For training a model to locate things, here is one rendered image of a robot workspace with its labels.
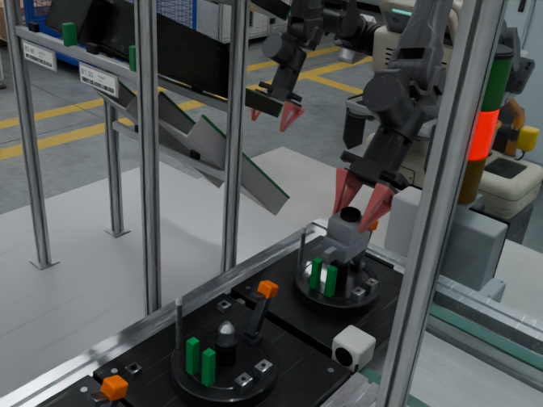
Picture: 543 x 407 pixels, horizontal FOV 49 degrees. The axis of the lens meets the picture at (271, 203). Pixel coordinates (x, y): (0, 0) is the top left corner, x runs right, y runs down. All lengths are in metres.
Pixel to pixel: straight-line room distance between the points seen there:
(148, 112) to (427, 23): 0.45
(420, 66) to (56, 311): 0.72
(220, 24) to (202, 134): 5.24
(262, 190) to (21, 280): 0.47
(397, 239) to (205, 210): 0.76
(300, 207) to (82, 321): 0.60
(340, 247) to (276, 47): 0.69
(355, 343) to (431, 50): 0.44
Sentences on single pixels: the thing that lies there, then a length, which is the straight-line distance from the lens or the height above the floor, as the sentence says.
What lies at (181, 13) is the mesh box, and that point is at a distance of 5.73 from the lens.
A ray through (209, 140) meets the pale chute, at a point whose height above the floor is 1.17.
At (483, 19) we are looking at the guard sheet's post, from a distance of 0.56.
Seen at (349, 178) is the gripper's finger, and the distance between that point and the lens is 0.90.
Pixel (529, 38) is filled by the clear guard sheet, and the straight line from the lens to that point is 0.56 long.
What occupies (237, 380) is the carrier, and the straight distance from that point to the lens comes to 0.75.
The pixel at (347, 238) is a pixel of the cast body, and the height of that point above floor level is 1.09.
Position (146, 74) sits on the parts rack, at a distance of 0.78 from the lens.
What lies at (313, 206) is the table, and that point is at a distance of 1.44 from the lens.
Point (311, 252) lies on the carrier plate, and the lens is 1.05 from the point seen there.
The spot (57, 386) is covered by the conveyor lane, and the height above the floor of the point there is 0.96.
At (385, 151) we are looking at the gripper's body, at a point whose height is 1.20.
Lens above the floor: 1.54
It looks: 28 degrees down
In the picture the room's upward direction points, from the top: 5 degrees clockwise
